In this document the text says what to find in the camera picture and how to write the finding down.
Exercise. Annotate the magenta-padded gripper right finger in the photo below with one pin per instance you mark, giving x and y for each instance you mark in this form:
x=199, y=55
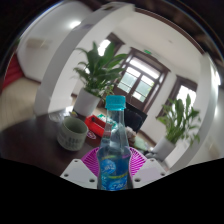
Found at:
x=148, y=171

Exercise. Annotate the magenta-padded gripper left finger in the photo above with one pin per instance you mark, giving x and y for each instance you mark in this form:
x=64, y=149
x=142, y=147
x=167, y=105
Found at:
x=78, y=173

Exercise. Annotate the clear blue drink bottle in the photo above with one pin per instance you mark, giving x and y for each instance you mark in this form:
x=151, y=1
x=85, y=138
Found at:
x=114, y=166

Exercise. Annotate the flat round red coaster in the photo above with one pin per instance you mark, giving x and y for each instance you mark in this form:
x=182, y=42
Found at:
x=91, y=135

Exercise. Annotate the red box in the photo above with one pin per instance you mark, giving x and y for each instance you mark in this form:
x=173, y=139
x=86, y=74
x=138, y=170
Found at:
x=95, y=122

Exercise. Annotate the black chair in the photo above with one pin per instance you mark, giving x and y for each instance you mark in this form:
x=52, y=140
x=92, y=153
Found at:
x=135, y=118

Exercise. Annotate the leafy plant in white pot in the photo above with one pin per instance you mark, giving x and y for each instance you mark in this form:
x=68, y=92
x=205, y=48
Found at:
x=180, y=120
x=86, y=103

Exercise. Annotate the dark framed window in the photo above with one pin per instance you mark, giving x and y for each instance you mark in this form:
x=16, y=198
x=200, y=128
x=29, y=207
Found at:
x=104, y=46
x=185, y=93

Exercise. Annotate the dark wooden glazed door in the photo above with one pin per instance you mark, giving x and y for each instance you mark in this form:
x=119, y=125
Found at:
x=141, y=78

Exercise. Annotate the green exit sign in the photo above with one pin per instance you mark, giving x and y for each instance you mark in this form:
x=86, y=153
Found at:
x=147, y=51

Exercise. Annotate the white wall unit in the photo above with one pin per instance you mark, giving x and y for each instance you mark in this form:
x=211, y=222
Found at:
x=39, y=43

